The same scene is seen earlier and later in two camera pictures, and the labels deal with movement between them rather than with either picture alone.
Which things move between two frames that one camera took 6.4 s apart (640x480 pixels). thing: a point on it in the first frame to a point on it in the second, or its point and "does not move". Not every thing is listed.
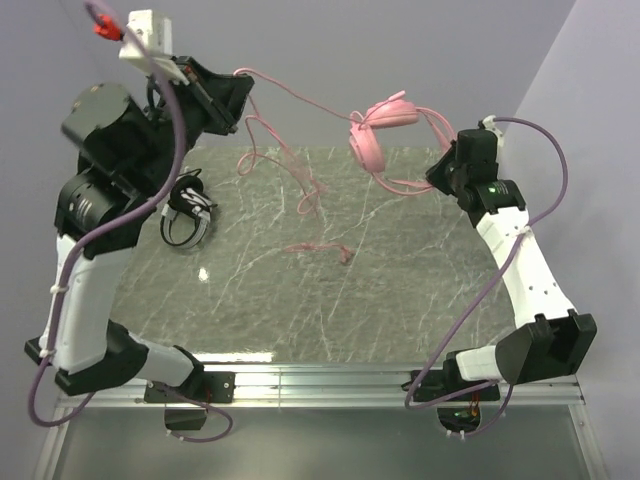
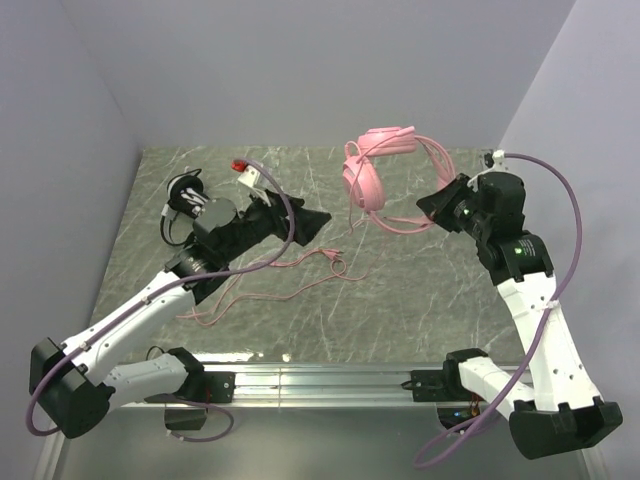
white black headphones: x=188 y=199 does not move
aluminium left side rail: x=53 y=446 does not move
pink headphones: x=367 y=138 to x=362 y=174
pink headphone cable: x=310 y=243 to x=253 y=289
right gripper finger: x=443 y=172 to x=455 y=206
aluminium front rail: x=314 y=386 does not move
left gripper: x=211 y=98 to x=291 y=220
